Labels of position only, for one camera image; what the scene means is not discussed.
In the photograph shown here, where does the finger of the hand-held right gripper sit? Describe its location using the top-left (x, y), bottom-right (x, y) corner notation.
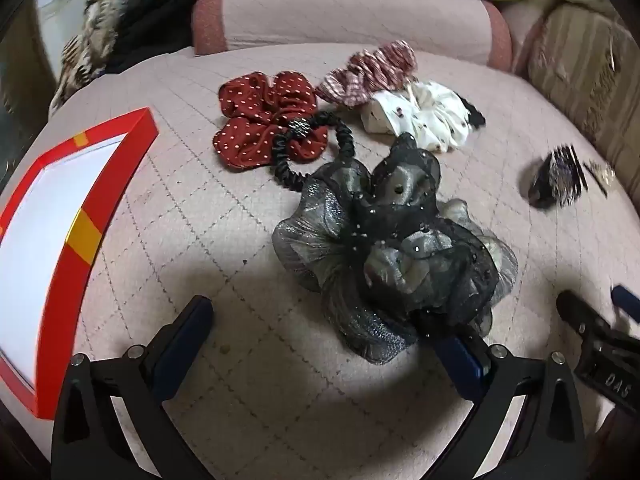
top-left (556, 290), bottom-right (610, 343)
top-left (611, 285), bottom-right (640, 325)

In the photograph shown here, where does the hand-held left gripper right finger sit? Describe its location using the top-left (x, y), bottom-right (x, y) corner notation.
top-left (432, 332), bottom-right (588, 480)

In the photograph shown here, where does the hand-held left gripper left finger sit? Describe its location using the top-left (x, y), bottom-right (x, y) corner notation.
top-left (51, 296), bottom-right (216, 480)

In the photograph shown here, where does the dark sparkly hair clip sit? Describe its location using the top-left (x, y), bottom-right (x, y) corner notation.
top-left (522, 145), bottom-right (590, 210)

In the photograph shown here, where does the grey black organza scrunchie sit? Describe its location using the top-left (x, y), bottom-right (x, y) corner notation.
top-left (272, 134), bottom-right (518, 365)

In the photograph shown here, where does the red box with white inside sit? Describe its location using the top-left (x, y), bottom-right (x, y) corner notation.
top-left (0, 106), bottom-right (160, 420)

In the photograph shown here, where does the red polka dot scrunchie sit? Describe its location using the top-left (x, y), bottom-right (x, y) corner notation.
top-left (212, 71), bottom-right (331, 170)

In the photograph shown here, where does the white dotted scrunchie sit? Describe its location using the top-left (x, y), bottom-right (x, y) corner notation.
top-left (361, 80), bottom-right (473, 153)

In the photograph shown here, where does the black ruched hair tie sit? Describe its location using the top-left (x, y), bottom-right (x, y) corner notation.
top-left (272, 112), bottom-right (353, 193)

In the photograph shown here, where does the red plaid scrunchie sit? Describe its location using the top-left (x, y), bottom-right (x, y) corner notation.
top-left (315, 40), bottom-right (418, 108)

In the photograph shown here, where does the small gold hair pin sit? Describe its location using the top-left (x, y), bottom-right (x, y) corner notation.
top-left (582, 160), bottom-right (617, 197)

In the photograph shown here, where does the beige patterned cushion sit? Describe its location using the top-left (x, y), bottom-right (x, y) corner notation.
top-left (525, 2), bottom-right (640, 201)

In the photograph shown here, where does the pink bolster pillow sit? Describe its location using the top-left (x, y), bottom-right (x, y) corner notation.
top-left (192, 0), bottom-right (513, 68)
top-left (500, 0), bottom-right (551, 77)

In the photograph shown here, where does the dark wooden cabinet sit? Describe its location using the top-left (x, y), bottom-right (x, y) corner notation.
top-left (0, 5), bottom-right (56, 161)

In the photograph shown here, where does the animal print blanket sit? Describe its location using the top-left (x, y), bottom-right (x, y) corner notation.
top-left (49, 0), bottom-right (123, 116)

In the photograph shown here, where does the black cloth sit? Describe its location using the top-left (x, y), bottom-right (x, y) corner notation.
top-left (100, 0), bottom-right (201, 73)

